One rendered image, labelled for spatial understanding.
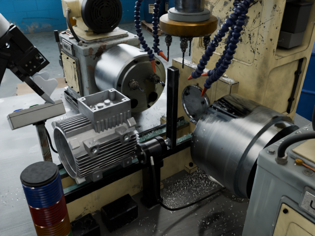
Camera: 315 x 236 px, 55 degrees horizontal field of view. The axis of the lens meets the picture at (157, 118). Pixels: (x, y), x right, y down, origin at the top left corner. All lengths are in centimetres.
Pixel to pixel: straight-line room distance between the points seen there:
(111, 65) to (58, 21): 530
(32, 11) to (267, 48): 564
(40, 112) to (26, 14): 540
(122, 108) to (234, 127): 32
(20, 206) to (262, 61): 91
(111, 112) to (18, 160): 56
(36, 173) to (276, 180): 46
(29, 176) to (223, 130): 47
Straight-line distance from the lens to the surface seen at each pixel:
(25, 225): 105
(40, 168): 54
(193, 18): 93
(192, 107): 115
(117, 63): 118
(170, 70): 80
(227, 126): 79
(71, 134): 84
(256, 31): 106
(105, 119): 85
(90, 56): 132
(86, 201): 96
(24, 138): 143
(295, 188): 66
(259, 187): 72
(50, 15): 643
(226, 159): 78
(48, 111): 105
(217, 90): 104
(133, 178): 101
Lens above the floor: 154
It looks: 31 degrees down
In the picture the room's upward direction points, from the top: straight up
